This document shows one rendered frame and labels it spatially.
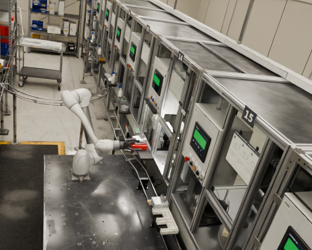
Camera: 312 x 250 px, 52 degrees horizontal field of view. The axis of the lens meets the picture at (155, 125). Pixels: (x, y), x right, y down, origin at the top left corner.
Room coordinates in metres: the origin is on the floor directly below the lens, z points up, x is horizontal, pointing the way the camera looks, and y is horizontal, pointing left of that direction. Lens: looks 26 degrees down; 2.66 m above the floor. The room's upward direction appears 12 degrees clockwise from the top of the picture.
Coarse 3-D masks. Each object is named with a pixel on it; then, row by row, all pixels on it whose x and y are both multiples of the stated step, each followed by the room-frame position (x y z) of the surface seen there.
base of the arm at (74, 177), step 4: (72, 172) 2.54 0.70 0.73; (72, 176) 2.52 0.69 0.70; (76, 176) 2.51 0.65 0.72; (80, 176) 2.51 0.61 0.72; (84, 176) 2.53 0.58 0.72; (88, 176) 2.57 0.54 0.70; (72, 180) 2.47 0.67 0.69; (76, 180) 2.49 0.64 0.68; (80, 180) 2.47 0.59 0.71; (88, 180) 2.53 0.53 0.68
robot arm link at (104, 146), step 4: (100, 140) 2.50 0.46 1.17; (104, 140) 2.50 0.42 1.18; (108, 140) 2.52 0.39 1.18; (112, 140) 2.55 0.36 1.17; (96, 144) 2.47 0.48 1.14; (100, 144) 2.46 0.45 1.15; (104, 144) 2.47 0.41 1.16; (108, 144) 2.48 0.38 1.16; (112, 144) 2.50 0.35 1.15; (96, 148) 2.46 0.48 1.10; (100, 148) 2.45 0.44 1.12; (104, 148) 2.46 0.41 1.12; (108, 148) 2.47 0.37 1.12; (112, 148) 2.49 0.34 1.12; (104, 152) 2.51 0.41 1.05
